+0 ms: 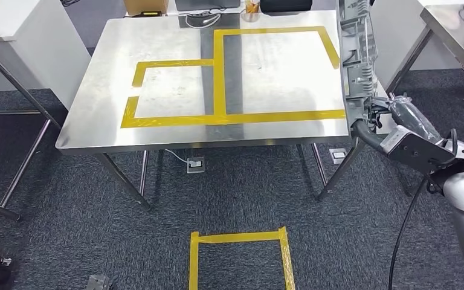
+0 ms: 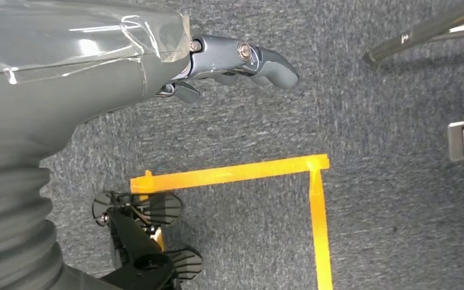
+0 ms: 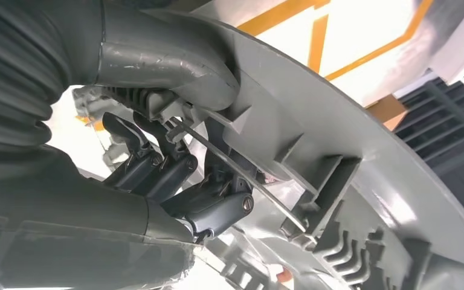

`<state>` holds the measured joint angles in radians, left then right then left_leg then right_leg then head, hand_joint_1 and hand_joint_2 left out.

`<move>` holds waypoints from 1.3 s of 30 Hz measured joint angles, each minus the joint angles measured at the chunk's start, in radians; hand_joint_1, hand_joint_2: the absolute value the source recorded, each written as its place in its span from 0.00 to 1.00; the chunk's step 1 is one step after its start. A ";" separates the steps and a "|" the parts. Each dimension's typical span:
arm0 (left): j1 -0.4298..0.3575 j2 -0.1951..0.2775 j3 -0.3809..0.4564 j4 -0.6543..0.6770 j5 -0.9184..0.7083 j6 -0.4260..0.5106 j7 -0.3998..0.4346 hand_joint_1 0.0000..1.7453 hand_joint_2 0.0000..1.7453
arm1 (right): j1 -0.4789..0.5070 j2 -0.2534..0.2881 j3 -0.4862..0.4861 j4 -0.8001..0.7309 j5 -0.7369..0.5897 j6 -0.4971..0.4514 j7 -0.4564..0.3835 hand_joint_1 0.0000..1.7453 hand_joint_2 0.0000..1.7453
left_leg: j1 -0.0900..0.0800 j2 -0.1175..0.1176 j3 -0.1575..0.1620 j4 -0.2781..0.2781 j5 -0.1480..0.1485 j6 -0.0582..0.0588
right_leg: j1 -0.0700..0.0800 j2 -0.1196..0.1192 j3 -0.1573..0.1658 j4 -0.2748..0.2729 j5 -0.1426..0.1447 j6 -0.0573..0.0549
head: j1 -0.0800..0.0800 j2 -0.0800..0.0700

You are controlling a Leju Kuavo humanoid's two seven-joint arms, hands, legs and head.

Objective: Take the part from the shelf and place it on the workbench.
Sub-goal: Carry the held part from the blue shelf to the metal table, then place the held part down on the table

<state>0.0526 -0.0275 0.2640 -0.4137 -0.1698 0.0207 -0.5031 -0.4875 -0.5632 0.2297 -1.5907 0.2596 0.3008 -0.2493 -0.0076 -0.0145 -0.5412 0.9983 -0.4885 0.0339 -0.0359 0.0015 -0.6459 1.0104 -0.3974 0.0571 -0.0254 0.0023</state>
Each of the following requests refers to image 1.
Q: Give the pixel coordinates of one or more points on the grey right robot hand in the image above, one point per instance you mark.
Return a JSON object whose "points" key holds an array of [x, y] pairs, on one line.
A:
{"points": [[414, 118]]}

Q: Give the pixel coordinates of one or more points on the grey plastic wheel hubcap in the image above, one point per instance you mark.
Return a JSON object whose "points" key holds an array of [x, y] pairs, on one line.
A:
{"points": [[358, 52]]}

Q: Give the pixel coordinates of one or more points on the yellow tape on workbench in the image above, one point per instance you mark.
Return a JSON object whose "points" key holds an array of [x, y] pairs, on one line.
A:
{"points": [[219, 80]]}

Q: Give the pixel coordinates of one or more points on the steel workbench table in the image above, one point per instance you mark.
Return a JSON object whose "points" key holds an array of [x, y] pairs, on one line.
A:
{"points": [[156, 92]]}

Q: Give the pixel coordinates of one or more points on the white block desk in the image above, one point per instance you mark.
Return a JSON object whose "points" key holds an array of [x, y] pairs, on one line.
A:
{"points": [[396, 40], [36, 48]]}

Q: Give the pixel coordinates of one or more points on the steel floor socket plate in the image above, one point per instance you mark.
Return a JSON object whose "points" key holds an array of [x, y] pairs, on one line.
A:
{"points": [[337, 155], [195, 165]]}

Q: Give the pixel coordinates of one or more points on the black case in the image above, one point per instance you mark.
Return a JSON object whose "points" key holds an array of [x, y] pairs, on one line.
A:
{"points": [[286, 5]]}

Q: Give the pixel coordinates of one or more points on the clear drink cup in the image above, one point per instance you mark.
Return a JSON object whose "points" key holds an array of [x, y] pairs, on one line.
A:
{"points": [[252, 10]]}

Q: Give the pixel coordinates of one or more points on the grey equipment case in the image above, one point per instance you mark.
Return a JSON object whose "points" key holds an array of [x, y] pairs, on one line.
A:
{"points": [[208, 5]]}

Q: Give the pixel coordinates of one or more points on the yellow floor tape square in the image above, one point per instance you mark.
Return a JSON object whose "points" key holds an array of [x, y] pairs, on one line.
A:
{"points": [[194, 260]]}

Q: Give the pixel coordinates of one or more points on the black device yellow label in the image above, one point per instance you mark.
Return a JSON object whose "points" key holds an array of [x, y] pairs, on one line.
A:
{"points": [[147, 14]]}

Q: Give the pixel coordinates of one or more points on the brown cardboard box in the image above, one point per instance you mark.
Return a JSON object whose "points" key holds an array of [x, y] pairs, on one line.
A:
{"points": [[146, 6]]}

